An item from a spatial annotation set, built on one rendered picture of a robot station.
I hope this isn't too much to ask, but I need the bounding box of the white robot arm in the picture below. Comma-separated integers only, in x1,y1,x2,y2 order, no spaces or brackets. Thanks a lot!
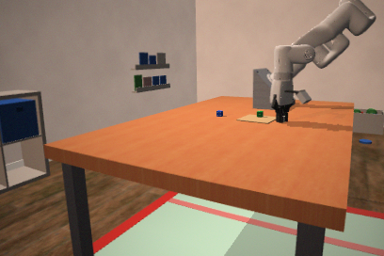
267,0,376,83

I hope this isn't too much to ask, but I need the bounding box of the tan mat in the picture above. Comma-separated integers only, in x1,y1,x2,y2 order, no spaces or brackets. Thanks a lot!
237,114,276,124

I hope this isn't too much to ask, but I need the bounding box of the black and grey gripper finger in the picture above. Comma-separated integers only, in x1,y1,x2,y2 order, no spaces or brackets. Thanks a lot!
282,103,293,121
272,94,283,123

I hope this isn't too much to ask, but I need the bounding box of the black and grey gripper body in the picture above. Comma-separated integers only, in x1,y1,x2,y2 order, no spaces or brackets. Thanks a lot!
270,79,294,105

